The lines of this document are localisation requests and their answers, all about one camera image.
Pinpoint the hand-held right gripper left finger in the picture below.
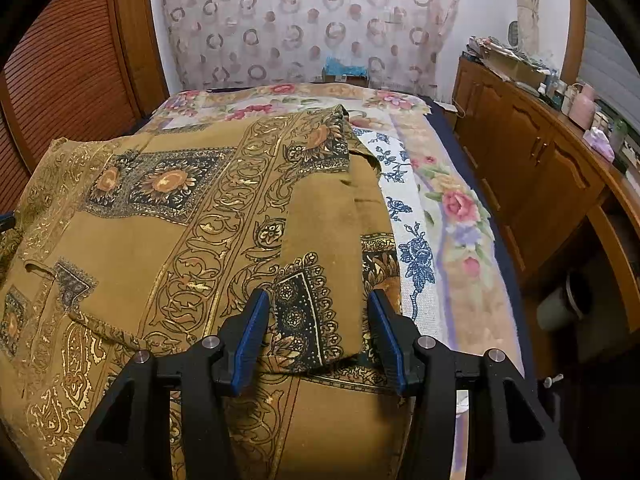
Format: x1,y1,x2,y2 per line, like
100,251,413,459
60,287,273,480

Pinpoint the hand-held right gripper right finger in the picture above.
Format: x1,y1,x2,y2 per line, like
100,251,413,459
366,288,581,480

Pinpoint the brown patterned garment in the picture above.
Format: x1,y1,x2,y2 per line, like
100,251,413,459
0,105,416,480

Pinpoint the white blue-floral sheet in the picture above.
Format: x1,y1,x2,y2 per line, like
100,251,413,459
352,127,448,343

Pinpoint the grey cup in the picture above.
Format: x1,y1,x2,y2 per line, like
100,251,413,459
536,277,593,332

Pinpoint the wooden cabinet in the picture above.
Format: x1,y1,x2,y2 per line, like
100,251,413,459
452,55,640,361

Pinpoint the blue plastic bag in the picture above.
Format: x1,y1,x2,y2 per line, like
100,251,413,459
322,56,371,79

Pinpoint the lilac tissue pack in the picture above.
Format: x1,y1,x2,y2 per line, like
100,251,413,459
584,127,616,162

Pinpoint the cardboard box with clutter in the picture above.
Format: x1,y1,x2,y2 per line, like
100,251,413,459
467,35,551,88

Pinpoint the pink bottle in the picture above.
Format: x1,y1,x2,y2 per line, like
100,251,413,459
570,84,597,128

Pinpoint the circle-patterned sheer curtain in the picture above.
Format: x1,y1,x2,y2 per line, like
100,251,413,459
150,0,461,93

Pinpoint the grey window blind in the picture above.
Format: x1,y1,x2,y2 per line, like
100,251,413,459
577,2,640,131

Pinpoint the beige lace curtain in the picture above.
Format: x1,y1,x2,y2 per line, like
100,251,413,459
512,0,543,56

